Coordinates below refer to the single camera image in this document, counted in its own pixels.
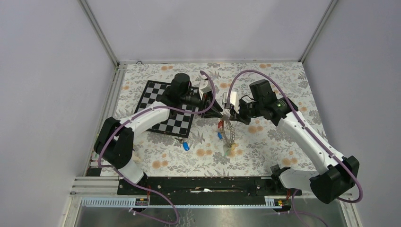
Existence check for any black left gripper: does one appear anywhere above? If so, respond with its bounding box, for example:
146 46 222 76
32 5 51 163
181 91 223 118

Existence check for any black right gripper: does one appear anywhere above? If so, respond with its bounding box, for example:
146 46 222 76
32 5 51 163
229 99 263 125

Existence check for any metal keyring chain with keys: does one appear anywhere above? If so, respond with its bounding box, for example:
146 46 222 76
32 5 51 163
217 115 236 157

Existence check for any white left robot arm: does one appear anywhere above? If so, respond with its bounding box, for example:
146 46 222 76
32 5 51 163
94 71 223 194

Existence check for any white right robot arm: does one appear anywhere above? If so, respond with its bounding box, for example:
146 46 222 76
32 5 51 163
223 79 363 204

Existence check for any floral patterned table mat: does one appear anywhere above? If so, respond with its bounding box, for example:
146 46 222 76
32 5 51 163
114 62 325 176

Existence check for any black white checkerboard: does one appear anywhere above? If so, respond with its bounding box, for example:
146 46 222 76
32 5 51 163
134 80 201 139

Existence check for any blue key tag with key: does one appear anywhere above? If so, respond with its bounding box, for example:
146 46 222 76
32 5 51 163
175 138 190 151

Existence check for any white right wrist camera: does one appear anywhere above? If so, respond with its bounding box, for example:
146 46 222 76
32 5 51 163
222 92 239 112

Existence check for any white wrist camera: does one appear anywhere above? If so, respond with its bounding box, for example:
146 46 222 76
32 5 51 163
222 92 239 112
198 80 212 100

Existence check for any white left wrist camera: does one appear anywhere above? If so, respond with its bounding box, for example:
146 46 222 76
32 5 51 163
198 80 212 100

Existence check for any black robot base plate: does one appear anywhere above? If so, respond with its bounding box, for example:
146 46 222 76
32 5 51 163
117 176 302 200

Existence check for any aluminium frame rail left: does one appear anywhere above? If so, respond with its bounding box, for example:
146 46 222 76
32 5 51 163
83 61 127 176

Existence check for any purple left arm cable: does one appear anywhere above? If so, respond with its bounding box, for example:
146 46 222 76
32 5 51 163
97 70 217 226

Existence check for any grey slotted cable duct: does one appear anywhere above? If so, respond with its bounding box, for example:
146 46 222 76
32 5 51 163
81 196 282 209

